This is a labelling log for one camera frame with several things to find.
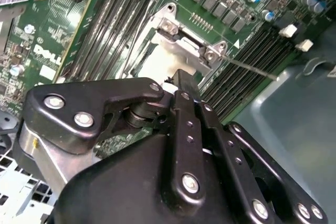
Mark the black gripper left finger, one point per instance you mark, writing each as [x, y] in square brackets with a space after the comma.
[78, 95]

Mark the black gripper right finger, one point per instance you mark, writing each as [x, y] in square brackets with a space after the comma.
[242, 182]

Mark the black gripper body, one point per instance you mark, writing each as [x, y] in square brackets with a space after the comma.
[118, 195]

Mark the metal socket cover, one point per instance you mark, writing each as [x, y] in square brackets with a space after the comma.
[189, 48]

